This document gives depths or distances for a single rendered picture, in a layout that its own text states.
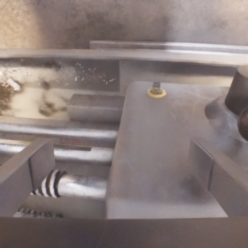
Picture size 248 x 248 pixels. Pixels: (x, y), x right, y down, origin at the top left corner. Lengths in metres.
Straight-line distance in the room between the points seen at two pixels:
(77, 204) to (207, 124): 0.25
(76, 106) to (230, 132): 0.37
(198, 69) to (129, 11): 0.46
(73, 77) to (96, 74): 0.07
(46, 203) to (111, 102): 0.28
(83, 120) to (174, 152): 0.36
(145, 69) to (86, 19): 0.48
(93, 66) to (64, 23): 0.46
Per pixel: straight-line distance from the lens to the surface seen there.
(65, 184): 0.28
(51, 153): 0.17
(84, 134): 0.35
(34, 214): 0.35
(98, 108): 0.48
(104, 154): 0.30
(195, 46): 0.87
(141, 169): 0.18
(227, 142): 0.23
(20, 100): 0.66
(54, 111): 0.63
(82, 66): 0.51
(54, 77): 0.56
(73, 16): 0.92
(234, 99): 0.25
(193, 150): 0.16
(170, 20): 0.87
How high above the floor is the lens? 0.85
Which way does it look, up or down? 51 degrees down
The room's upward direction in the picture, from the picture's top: 170 degrees counter-clockwise
